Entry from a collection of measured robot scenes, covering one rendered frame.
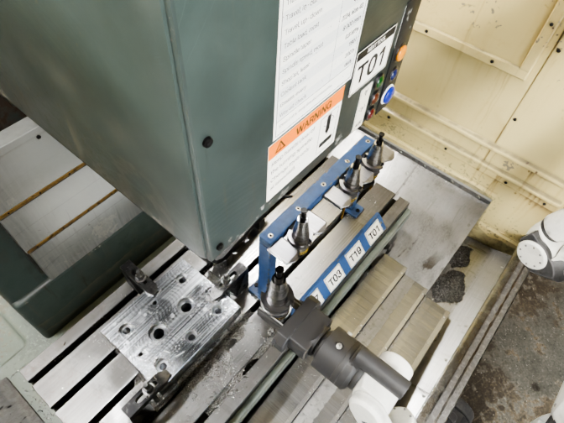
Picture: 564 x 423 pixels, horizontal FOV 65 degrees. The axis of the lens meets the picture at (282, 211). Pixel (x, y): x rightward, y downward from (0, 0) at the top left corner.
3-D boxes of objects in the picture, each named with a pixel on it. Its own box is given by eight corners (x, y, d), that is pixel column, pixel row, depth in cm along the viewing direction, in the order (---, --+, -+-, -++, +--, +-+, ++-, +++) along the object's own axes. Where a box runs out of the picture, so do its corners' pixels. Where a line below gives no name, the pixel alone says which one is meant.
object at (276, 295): (274, 280, 84) (275, 263, 79) (294, 293, 83) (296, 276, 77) (260, 299, 82) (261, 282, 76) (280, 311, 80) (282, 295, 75)
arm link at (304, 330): (315, 284, 84) (368, 324, 79) (310, 305, 91) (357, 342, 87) (271, 333, 78) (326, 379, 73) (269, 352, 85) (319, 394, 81)
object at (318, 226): (330, 225, 112) (331, 223, 111) (317, 238, 109) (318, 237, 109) (308, 211, 114) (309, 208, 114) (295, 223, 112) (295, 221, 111)
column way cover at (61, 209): (172, 192, 154) (142, 67, 112) (51, 286, 131) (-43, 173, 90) (163, 185, 156) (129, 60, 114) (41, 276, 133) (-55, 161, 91)
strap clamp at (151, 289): (165, 303, 130) (157, 279, 118) (157, 311, 129) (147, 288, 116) (137, 276, 135) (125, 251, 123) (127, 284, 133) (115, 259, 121)
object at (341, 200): (354, 200, 117) (355, 198, 117) (343, 211, 115) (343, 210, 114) (333, 185, 120) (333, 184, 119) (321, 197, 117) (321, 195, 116)
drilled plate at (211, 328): (241, 314, 125) (240, 306, 121) (162, 395, 111) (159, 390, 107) (185, 266, 133) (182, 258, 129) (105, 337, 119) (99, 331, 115)
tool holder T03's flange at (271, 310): (273, 281, 87) (273, 274, 85) (299, 297, 85) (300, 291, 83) (254, 305, 83) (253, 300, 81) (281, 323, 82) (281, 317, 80)
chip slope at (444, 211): (464, 237, 183) (492, 200, 162) (373, 368, 150) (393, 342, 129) (297, 134, 214) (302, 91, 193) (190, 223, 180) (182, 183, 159)
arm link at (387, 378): (354, 346, 87) (404, 384, 83) (323, 387, 81) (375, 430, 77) (370, 318, 79) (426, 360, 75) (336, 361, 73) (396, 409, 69)
